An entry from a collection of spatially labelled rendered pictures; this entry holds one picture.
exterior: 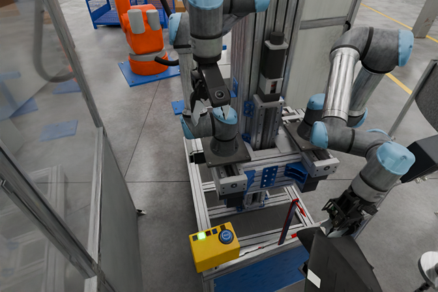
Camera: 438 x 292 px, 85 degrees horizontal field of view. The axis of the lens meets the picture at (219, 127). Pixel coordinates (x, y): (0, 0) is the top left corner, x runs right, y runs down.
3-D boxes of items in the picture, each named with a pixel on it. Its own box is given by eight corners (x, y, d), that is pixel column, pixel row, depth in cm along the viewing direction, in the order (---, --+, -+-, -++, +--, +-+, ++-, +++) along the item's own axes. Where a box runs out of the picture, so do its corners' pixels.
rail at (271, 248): (203, 283, 99) (203, 276, 94) (201, 273, 102) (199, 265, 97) (373, 217, 123) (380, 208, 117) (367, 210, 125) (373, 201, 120)
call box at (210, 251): (197, 275, 85) (195, 262, 78) (190, 248, 92) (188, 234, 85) (239, 259, 89) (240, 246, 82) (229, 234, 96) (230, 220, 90)
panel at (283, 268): (214, 319, 143) (212, 276, 101) (213, 316, 144) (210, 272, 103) (328, 269, 164) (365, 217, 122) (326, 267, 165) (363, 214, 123)
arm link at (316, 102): (304, 110, 134) (310, 88, 125) (330, 115, 130) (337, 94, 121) (302, 122, 125) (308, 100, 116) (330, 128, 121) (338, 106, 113)
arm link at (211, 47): (227, 37, 54) (191, 42, 52) (227, 57, 57) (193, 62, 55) (216, 27, 60) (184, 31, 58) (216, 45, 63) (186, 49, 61)
